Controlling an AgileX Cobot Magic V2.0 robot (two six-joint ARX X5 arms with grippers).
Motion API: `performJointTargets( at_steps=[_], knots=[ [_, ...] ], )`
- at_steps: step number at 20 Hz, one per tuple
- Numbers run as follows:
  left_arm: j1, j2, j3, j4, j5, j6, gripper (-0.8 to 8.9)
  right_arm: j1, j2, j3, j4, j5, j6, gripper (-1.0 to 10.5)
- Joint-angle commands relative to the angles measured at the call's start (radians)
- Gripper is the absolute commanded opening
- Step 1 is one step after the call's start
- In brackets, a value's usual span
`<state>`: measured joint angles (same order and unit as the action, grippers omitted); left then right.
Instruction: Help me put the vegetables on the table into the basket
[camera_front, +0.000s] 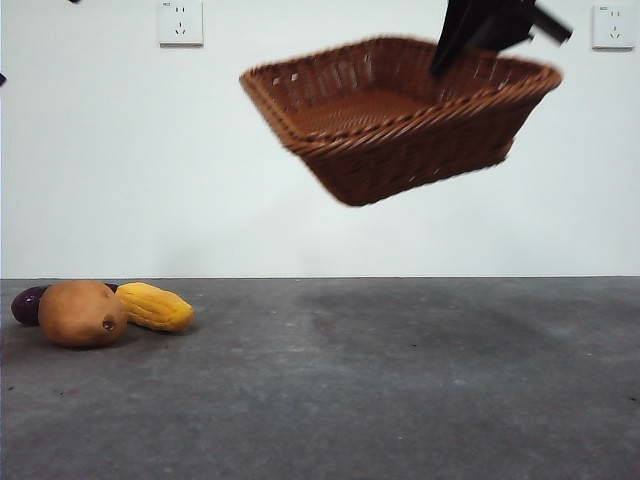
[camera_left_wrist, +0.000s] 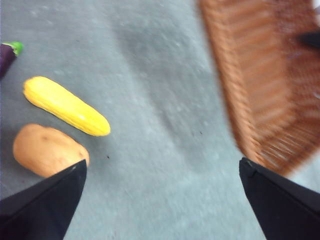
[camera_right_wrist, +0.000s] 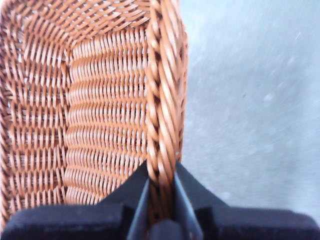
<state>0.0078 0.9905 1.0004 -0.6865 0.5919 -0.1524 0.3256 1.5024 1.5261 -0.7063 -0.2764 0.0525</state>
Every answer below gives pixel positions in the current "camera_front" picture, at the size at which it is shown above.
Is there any brown woven wicker basket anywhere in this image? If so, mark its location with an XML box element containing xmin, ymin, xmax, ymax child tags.
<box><xmin>238</xmin><ymin>34</ymin><xmax>565</xmax><ymax>208</ymax></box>

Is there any brown toy potato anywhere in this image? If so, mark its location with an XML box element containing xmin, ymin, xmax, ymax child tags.
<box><xmin>38</xmin><ymin>280</ymin><xmax>130</xmax><ymax>349</ymax></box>

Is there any yellow toy corn cob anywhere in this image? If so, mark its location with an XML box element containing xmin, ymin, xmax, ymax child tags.
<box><xmin>115</xmin><ymin>282</ymin><xmax>195</xmax><ymax>334</ymax></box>

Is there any white wall power socket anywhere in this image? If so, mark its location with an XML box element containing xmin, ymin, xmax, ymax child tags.
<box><xmin>591</xmin><ymin>3</ymin><xmax>629</xmax><ymax>51</ymax></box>
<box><xmin>158</xmin><ymin>0</ymin><xmax>205</xmax><ymax>49</ymax></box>

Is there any purple toy eggplant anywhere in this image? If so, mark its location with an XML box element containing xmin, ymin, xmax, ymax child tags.
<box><xmin>10</xmin><ymin>282</ymin><xmax>121</xmax><ymax>327</ymax></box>

